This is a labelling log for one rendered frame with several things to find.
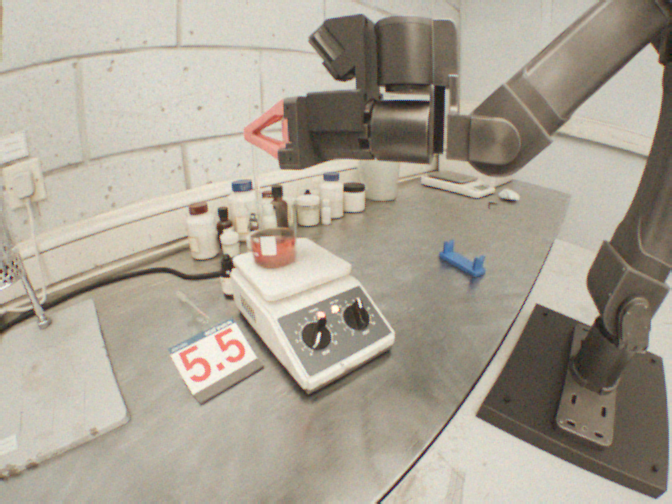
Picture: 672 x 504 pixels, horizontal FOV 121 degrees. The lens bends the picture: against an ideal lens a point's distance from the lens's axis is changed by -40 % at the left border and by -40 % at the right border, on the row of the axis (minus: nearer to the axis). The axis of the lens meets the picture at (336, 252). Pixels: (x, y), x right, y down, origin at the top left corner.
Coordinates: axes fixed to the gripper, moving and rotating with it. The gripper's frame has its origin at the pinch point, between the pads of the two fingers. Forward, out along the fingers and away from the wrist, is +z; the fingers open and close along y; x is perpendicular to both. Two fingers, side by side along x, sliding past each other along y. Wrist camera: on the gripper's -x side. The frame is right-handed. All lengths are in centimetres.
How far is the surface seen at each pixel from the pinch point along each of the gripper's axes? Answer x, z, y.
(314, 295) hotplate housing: 18.4, -7.6, 1.2
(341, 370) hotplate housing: 23.7, -13.2, 6.4
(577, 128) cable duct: -5, -73, -128
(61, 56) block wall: -22, 45, 6
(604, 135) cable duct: -4, -86, -124
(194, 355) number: 22.2, 1.9, 13.2
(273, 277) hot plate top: 16.4, -2.9, 2.5
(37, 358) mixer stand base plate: 23.3, 24.3, 28.0
